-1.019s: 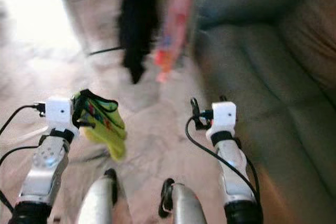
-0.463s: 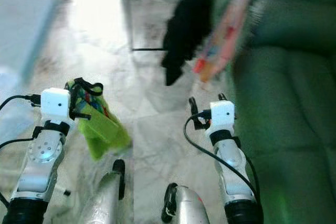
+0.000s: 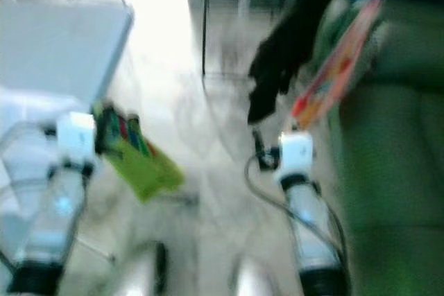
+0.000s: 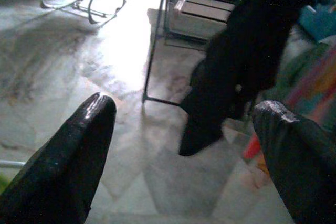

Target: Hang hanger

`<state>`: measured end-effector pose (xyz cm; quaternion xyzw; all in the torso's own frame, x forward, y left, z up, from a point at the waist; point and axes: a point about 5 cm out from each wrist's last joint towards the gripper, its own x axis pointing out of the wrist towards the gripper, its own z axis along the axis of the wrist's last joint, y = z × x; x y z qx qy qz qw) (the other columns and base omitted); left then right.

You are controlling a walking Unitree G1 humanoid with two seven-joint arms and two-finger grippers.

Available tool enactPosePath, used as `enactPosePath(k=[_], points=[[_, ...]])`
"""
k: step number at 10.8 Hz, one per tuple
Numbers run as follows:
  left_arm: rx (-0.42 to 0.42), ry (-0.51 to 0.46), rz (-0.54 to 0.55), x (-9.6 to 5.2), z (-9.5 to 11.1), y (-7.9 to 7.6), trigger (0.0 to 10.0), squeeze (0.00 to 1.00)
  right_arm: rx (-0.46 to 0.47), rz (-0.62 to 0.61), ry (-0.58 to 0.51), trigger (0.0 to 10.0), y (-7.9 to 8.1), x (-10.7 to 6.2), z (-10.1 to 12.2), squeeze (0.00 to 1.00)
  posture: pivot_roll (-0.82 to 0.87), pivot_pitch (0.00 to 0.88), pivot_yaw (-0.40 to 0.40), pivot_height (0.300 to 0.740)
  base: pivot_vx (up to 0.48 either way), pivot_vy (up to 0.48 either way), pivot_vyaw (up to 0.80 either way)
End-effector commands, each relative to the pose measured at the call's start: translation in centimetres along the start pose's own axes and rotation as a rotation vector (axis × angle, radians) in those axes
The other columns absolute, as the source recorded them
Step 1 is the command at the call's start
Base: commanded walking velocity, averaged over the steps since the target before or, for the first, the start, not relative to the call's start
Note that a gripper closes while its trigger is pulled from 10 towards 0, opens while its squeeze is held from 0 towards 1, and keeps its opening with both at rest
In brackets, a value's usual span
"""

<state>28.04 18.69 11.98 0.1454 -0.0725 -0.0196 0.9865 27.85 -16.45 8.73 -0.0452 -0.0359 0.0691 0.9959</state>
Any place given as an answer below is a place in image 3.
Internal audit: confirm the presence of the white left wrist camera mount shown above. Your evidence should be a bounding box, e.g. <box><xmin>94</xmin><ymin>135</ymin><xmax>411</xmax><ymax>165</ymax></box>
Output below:
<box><xmin>55</xmin><ymin>111</ymin><xmax>98</xmax><ymax>165</ymax></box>

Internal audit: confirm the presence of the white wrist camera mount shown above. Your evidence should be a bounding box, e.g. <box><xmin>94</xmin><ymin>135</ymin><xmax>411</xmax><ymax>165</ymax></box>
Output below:
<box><xmin>277</xmin><ymin>132</ymin><xmax>314</xmax><ymax>179</ymax></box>
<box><xmin>55</xmin><ymin>111</ymin><xmax>98</xmax><ymax>165</ymax></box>

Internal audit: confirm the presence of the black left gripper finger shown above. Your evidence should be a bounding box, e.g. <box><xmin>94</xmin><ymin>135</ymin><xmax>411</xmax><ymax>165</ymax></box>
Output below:
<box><xmin>99</xmin><ymin>104</ymin><xmax>119</xmax><ymax>151</ymax></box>
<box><xmin>125</xmin><ymin>114</ymin><xmax>148</xmax><ymax>157</ymax></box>

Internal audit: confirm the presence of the orange red patterned garment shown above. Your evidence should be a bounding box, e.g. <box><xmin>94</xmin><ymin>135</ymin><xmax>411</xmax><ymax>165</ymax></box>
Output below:
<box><xmin>290</xmin><ymin>0</ymin><xmax>386</xmax><ymax>129</ymax></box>

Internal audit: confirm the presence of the silver robot leg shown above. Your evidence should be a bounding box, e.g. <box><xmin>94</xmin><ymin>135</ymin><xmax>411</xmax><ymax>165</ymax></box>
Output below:
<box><xmin>229</xmin><ymin>254</ymin><xmax>285</xmax><ymax>296</ymax></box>
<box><xmin>104</xmin><ymin>241</ymin><xmax>171</xmax><ymax>296</ymax></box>

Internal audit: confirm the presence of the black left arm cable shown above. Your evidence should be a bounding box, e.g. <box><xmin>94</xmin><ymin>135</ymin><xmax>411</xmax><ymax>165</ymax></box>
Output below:
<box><xmin>0</xmin><ymin>124</ymin><xmax>58</xmax><ymax>272</ymax></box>

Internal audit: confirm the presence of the silver robot right leg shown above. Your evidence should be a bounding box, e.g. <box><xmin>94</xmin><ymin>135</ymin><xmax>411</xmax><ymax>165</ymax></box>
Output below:
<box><xmin>229</xmin><ymin>254</ymin><xmax>285</xmax><ymax>296</ymax></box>

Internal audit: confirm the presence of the dark green leather sofa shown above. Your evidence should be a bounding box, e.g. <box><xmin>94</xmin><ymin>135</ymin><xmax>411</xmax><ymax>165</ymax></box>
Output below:
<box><xmin>326</xmin><ymin>0</ymin><xmax>444</xmax><ymax>296</ymax></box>

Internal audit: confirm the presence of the black garment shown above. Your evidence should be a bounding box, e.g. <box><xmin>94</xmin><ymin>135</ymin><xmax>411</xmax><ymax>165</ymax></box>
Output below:
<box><xmin>248</xmin><ymin>0</ymin><xmax>334</xmax><ymax>125</ymax></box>

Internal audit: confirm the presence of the silver robot left leg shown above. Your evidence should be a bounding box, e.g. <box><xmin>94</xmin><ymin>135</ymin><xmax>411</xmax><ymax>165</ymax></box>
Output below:
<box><xmin>104</xmin><ymin>241</ymin><xmax>171</xmax><ymax>296</ymax></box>

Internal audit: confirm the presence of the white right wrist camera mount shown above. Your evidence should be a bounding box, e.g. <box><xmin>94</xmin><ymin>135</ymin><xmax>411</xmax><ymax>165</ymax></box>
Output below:
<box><xmin>277</xmin><ymin>132</ymin><xmax>314</xmax><ymax>179</ymax></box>

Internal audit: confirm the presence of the light blue folding table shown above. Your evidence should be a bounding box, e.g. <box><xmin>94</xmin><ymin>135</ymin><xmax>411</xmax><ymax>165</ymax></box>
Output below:
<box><xmin>0</xmin><ymin>1</ymin><xmax>135</xmax><ymax>276</ymax></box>

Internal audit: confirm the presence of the lime green safety vest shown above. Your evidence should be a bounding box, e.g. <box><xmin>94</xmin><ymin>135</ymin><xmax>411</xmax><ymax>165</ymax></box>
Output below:
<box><xmin>94</xmin><ymin>102</ymin><xmax>185</xmax><ymax>201</ymax></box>

